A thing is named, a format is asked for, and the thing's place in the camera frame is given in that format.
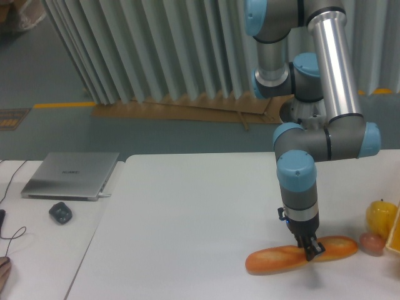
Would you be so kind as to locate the silver closed laptop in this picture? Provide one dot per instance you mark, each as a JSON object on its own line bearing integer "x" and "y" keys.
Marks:
{"x": 71, "y": 175}

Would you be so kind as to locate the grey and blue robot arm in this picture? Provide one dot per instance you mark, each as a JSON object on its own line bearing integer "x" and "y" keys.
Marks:
{"x": 302, "y": 51}

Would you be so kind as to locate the brown cardboard sheet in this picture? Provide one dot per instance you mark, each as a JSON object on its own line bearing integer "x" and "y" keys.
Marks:
{"x": 246, "y": 110}

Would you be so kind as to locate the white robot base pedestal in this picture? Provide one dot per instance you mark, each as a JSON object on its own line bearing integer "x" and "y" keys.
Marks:
{"x": 310, "y": 115}

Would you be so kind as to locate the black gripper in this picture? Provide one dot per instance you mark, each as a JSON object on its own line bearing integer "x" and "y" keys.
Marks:
{"x": 305, "y": 235}

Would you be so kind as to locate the white pleated curtain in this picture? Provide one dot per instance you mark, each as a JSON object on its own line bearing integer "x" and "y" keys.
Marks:
{"x": 141, "y": 49}

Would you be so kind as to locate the brown egg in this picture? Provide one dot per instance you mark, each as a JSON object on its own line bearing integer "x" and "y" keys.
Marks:
{"x": 372, "y": 243}

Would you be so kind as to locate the black pen-like device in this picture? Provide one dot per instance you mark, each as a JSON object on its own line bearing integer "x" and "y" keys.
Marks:
{"x": 2, "y": 217}

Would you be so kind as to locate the long golden baguette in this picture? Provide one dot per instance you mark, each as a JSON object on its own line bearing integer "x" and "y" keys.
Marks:
{"x": 285, "y": 258}

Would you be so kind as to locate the yellow bell pepper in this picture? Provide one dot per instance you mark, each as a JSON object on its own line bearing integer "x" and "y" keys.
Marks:
{"x": 380, "y": 216}

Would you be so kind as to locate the yellow black floor sign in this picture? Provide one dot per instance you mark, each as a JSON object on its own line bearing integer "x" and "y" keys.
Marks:
{"x": 11, "y": 118}

